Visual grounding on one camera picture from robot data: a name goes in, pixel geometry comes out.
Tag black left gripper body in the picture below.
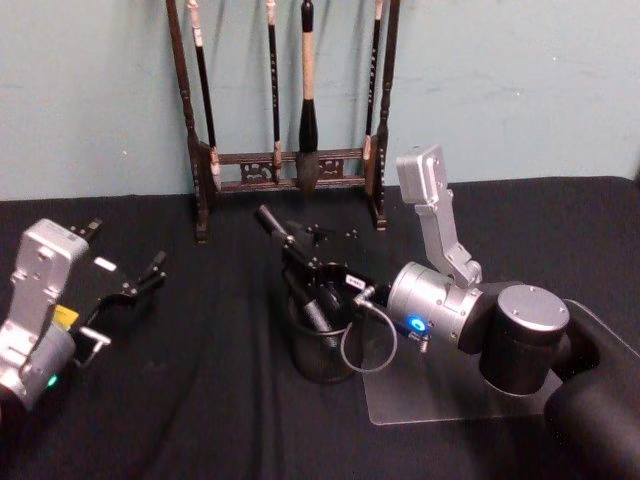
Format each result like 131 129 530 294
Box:
67 244 142 334

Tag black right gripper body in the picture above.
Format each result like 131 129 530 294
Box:
310 260 394 314

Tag black handled brush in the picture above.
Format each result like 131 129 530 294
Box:
255 203 335 335

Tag black mesh pen cup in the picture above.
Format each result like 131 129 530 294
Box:
285 263 362 385

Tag dark wooden brush rack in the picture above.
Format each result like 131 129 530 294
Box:
164 0 401 245

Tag clear plastic board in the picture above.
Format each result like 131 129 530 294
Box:
359 298 640 427

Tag thin black calligraphy brush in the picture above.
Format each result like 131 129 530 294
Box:
264 0 284 184
185 0 222 192
361 0 386 162

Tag black table cloth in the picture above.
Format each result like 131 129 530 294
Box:
0 174 640 480

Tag thin dark right gripper cable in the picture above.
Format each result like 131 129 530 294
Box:
339 283 432 374

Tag large calligraphy brush tan handle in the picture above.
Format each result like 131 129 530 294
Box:
295 0 322 195

